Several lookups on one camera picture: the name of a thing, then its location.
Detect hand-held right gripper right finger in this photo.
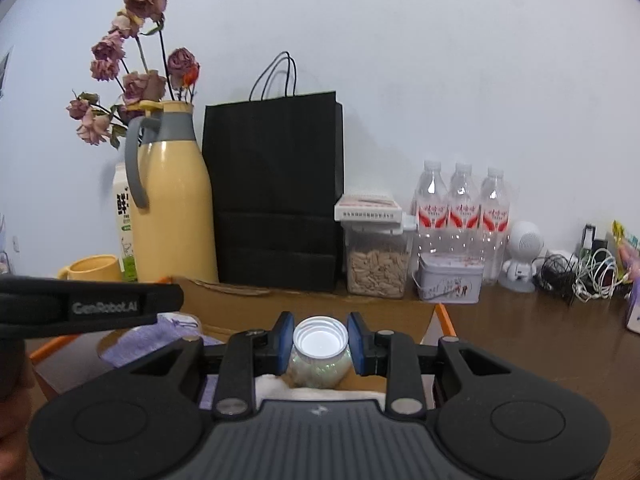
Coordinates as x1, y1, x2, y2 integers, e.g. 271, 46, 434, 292
346, 311, 513, 418

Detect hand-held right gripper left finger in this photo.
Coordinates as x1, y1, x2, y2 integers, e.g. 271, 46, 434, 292
129, 311, 296, 420

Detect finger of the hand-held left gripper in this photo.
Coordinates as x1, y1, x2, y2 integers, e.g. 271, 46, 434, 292
142, 282, 185, 322

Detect clear plastic bag bundle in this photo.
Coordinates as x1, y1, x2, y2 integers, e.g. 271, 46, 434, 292
284, 316, 353, 390

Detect white face mask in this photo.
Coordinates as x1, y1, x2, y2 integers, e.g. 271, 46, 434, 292
255, 372, 436, 403

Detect purple drawstring pouch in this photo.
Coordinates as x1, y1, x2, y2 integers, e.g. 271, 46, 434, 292
100, 312, 226, 411

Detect red cardboard box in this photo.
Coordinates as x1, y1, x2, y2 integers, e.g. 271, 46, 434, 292
27, 275, 457, 411

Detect person's left hand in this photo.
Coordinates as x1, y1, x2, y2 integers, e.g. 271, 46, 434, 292
0, 384, 37, 480

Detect yellow mug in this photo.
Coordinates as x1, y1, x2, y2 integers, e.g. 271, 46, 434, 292
56, 255, 123, 282

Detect white milk carton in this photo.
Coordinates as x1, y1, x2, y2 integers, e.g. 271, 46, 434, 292
114, 162, 140, 283

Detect clear nut container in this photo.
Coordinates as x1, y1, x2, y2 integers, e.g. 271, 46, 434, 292
342, 215, 417, 300

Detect yellow thermos jug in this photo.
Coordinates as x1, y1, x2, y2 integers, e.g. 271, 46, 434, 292
124, 101, 220, 285

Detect grey tin box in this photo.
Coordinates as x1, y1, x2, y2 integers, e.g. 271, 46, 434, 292
412, 251, 485, 305

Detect flat white box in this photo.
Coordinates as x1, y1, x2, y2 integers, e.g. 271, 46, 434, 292
334, 192, 403, 223

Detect black paper bag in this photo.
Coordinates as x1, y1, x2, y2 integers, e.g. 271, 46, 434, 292
201, 51, 346, 293

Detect white robot-shaped speaker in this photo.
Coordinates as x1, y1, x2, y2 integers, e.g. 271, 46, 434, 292
499, 221, 548, 293

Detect dried rose bouquet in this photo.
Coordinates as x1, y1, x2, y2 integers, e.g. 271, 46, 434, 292
66, 0, 201, 150

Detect small black device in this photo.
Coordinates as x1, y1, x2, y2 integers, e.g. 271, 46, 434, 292
580, 224, 608, 261

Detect purple tissue pack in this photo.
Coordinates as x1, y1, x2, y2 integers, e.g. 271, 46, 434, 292
625, 280, 640, 333

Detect colourful snack bag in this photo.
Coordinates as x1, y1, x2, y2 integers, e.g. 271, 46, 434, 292
611, 220, 640, 281

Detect tangled black cables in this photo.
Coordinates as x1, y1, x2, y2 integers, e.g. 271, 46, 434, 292
532, 252, 583, 306

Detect wall picture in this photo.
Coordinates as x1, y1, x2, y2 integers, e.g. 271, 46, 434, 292
0, 45, 13, 101

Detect tangled white cables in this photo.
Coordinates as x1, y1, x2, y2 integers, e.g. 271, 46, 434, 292
572, 247, 626, 303

